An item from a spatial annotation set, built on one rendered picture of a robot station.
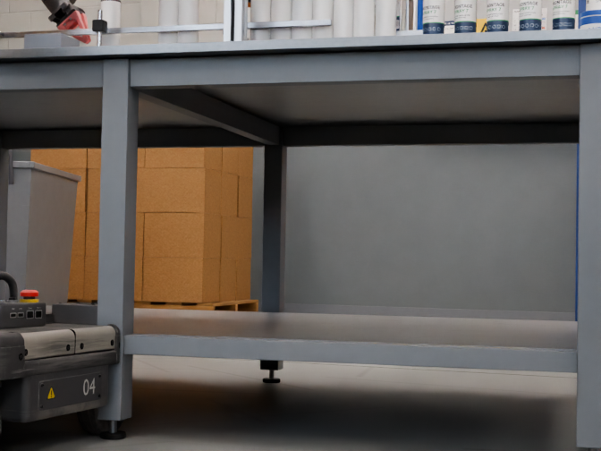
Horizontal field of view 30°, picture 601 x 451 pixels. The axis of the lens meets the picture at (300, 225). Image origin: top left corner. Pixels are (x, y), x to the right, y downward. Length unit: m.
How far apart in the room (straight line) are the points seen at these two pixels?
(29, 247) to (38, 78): 2.63
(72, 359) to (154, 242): 4.11
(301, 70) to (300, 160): 5.28
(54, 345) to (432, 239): 5.23
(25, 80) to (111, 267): 0.46
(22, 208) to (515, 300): 3.34
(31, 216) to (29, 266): 0.22
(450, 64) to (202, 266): 4.11
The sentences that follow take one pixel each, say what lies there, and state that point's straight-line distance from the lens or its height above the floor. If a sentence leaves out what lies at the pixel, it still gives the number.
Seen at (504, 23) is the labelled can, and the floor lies 0.94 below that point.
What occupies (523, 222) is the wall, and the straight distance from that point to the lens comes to 7.13.
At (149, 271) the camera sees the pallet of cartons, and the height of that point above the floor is 0.31.
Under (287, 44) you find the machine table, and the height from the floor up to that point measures 0.82.
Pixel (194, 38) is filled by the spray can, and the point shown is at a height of 0.93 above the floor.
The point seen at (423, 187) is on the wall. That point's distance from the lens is 7.29.
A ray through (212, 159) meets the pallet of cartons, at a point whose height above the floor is 0.95.
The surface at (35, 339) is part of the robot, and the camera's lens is 2.16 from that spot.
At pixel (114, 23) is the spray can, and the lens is 2.93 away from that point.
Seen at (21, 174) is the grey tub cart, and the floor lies 0.74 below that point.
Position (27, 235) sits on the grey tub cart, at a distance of 5.07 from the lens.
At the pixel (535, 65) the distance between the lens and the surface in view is 2.24.
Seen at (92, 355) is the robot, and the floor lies 0.18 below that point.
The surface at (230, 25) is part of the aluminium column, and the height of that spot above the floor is 0.93.
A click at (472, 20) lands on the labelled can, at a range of 2.69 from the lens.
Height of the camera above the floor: 0.38
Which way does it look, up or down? 2 degrees up
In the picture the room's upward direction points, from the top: 1 degrees clockwise
